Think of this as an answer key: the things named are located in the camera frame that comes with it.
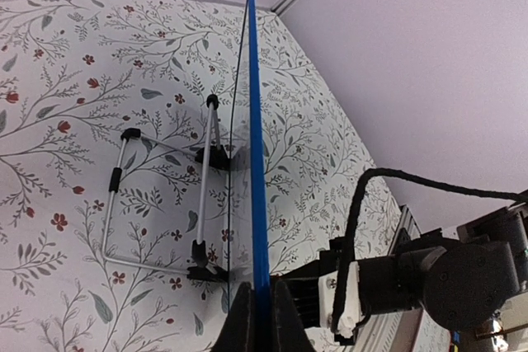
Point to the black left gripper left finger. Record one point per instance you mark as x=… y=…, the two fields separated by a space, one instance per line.
x=237 y=333

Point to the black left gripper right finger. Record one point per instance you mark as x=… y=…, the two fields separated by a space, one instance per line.
x=287 y=330

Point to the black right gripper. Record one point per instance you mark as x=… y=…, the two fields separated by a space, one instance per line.
x=459 y=282

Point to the blue-framed whiteboard with writing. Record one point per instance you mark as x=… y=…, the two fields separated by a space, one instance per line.
x=255 y=142

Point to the floral patterned table mat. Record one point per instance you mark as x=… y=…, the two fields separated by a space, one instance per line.
x=104 y=104

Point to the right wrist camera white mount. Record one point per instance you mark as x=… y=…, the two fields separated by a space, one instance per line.
x=312 y=288

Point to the aluminium front rail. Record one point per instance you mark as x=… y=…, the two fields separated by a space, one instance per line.
x=379 y=333

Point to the whiteboard wire kickstand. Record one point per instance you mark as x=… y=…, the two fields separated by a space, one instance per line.
x=212 y=155

